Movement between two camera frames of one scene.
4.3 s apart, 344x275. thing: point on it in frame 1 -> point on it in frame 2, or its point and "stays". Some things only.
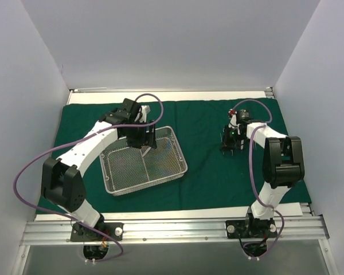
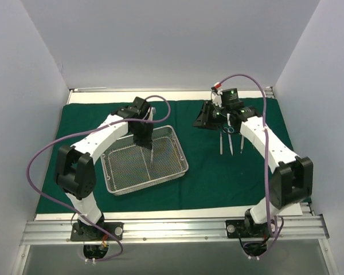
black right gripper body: (231, 145) -> (204, 115)
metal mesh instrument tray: (125, 169) stays
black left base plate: (81, 233) stays
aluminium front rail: (57, 232) stays
